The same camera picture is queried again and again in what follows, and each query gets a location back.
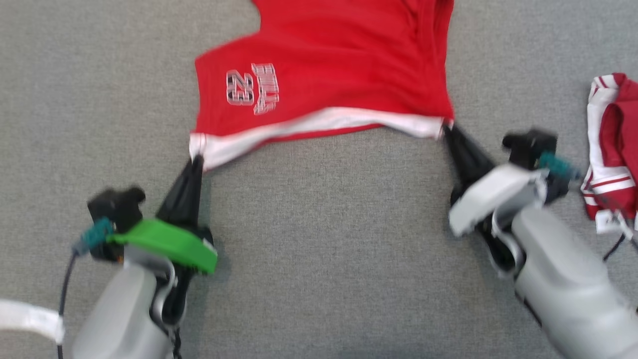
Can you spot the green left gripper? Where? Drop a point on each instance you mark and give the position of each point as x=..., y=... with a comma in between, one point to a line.
x=164, y=242

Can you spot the grey fabric sofa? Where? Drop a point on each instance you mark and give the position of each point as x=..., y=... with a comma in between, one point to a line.
x=324, y=249

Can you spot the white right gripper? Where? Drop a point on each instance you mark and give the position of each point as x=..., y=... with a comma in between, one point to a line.
x=493, y=194

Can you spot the red white basketball jersey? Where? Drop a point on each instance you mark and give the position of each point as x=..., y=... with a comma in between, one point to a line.
x=610, y=149

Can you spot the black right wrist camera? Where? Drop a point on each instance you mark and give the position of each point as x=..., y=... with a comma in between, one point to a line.
x=528, y=147

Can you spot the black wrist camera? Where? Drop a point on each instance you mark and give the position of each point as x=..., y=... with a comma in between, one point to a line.
x=117, y=207
x=528, y=147

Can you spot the red basketball shorts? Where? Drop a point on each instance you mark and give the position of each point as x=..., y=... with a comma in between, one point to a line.
x=339, y=60

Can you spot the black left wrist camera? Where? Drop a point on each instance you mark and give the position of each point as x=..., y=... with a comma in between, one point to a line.
x=117, y=207

